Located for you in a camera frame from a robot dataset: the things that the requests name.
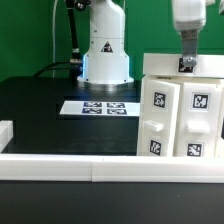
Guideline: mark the white cabinet body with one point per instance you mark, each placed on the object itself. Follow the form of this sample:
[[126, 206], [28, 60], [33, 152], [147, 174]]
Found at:
[[179, 116]]

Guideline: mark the white cabinet door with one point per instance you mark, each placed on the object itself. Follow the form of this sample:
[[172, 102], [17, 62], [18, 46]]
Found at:
[[158, 115], [198, 119]]

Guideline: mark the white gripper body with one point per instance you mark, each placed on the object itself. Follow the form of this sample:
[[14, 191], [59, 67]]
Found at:
[[190, 14]]

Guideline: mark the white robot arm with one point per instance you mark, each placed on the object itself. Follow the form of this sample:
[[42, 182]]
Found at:
[[106, 64]]

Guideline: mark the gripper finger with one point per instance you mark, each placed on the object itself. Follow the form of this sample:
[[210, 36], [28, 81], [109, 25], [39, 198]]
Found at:
[[189, 47]]

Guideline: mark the small white tagged box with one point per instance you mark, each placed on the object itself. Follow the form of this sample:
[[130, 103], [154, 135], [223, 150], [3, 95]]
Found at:
[[208, 66]]

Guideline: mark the white U-shaped fence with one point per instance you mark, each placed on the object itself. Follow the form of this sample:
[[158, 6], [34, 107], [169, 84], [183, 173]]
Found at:
[[34, 167]]

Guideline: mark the white sheet with markers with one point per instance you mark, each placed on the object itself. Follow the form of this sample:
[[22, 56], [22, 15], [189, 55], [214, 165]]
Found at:
[[100, 108]]

